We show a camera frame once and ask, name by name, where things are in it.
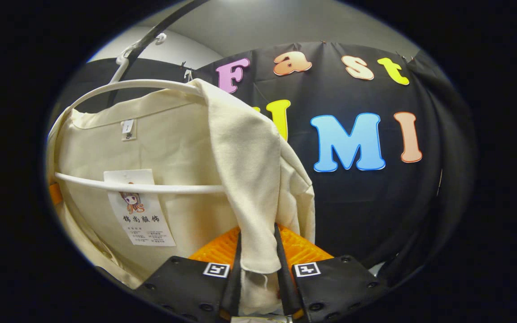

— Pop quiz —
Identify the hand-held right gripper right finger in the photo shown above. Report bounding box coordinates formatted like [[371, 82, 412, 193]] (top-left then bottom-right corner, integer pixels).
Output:
[[274, 223, 389, 321]]

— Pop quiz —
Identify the white clothes hanger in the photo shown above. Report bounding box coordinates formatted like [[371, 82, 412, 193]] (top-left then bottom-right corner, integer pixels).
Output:
[[54, 32, 225, 194]]

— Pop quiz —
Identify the cream button shirt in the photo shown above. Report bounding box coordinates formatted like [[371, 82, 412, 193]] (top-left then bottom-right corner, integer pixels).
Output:
[[45, 79, 316, 317]]

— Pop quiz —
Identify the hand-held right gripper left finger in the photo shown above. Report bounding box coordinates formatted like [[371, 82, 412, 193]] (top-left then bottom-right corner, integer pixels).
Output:
[[135, 227, 243, 321]]

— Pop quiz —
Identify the black clothes rack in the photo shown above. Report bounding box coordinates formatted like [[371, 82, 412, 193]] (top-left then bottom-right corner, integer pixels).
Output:
[[106, 0, 210, 108]]

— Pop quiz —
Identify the black backdrop cloth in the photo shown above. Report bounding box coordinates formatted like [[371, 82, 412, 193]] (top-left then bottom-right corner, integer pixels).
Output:
[[50, 41, 477, 283]]

